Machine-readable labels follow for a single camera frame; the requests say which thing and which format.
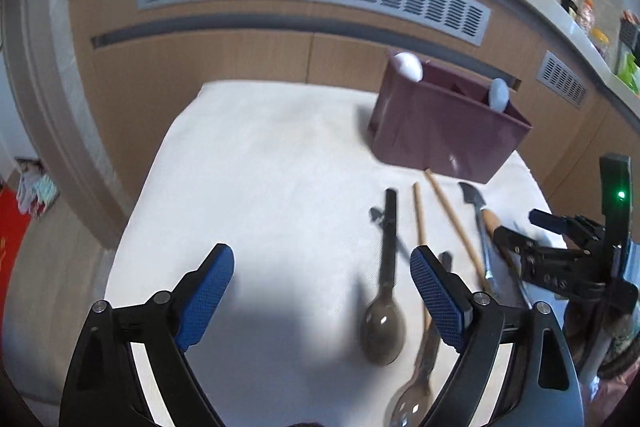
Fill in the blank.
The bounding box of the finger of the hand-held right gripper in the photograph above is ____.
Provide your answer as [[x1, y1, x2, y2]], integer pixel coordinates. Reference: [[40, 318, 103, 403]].
[[528, 208, 606, 253], [492, 225, 571, 282]]

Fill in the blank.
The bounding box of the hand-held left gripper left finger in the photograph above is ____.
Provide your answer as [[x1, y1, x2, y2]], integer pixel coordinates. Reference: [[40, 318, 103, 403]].
[[59, 243, 236, 427]]

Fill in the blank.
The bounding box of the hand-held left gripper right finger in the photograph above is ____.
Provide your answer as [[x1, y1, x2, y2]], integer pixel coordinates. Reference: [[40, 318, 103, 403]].
[[409, 245, 585, 427]]

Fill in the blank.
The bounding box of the metal shovel-shaped spoon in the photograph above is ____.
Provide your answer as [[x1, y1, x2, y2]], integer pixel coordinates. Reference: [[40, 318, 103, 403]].
[[457, 181, 501, 299]]

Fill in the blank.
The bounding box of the dark brown plastic spoon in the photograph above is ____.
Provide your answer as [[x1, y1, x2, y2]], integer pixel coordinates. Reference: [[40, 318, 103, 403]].
[[361, 188, 407, 366]]

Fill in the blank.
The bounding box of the small metal utensil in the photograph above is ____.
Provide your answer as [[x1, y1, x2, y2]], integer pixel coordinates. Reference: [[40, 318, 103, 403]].
[[368, 206, 416, 258]]

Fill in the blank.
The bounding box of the clear brown plastic spoon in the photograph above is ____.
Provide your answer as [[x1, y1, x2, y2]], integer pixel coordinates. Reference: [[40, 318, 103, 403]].
[[389, 252, 454, 427]]

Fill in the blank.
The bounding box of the maroon utensil holder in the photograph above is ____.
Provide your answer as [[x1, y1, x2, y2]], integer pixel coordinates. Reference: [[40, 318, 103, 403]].
[[367, 48, 532, 184]]

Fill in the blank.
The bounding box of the person's right forearm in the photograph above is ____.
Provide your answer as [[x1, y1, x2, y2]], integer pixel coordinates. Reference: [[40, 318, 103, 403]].
[[564, 297, 640, 408]]

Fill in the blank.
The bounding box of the wooden chopstick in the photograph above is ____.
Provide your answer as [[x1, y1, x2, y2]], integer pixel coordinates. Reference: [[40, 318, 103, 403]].
[[424, 168, 494, 281], [412, 182, 434, 325]]

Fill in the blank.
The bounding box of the white woven cloth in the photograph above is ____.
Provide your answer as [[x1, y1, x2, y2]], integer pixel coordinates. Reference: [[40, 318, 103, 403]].
[[102, 79, 568, 427]]

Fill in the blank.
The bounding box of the pale blue spoon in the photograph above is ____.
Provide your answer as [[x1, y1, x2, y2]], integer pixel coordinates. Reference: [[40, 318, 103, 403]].
[[488, 79, 511, 112]]

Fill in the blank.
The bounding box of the small grey vent grille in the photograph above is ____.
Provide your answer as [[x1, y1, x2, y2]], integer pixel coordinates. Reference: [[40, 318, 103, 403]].
[[536, 51, 589, 110]]

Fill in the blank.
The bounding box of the green packet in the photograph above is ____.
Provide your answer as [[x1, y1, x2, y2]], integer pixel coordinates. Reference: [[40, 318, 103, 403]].
[[615, 56, 640, 96]]

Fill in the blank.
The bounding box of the yellow-capped jar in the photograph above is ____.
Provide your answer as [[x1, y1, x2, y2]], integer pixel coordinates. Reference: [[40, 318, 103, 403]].
[[590, 29, 612, 61]]

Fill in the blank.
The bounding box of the grey basket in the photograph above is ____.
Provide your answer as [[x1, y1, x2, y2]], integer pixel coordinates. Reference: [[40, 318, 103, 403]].
[[619, 9, 640, 44]]

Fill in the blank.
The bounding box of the white spoon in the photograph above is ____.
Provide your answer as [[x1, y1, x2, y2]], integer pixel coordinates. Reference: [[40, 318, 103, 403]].
[[393, 52, 424, 83]]

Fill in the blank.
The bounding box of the colourful crumpled cloth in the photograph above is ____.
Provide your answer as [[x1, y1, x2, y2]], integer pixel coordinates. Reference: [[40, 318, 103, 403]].
[[15, 159, 59, 219]]

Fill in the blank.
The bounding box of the orange-capped bottle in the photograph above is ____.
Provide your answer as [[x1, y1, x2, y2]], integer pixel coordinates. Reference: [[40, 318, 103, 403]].
[[575, 0, 597, 34]]

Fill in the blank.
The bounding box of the red bag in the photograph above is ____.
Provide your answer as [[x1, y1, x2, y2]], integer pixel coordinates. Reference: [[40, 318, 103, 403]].
[[0, 187, 32, 280]]

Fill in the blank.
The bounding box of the dark grey slot strip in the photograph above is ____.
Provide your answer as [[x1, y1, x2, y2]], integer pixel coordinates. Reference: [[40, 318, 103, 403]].
[[90, 18, 522, 92]]

